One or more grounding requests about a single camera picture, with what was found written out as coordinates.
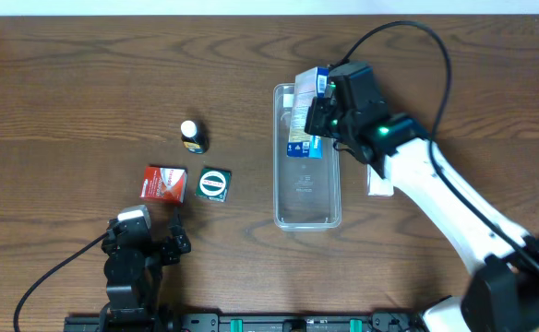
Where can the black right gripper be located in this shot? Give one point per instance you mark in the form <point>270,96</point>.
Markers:
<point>320,115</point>

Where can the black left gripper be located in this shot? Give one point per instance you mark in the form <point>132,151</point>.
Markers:
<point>160,246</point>

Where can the blue white medicine box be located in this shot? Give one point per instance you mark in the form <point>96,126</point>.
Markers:
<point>307,85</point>

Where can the small green white box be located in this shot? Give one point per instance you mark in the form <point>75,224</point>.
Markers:
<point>376,186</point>

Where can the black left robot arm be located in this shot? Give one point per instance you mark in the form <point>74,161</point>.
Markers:
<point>134,271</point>

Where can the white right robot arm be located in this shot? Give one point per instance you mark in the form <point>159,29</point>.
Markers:
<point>501,256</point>

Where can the clear plastic container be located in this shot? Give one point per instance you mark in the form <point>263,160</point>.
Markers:
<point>306,192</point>

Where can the red Panadol box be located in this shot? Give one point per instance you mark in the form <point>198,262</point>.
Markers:
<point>164,184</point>

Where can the green Zam-Buk box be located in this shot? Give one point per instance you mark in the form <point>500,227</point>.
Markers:
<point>213,184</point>

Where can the dark syrup bottle white cap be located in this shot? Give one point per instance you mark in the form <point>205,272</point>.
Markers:
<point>193,138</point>

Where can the black mounting rail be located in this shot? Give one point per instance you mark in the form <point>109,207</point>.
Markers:
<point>377,322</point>

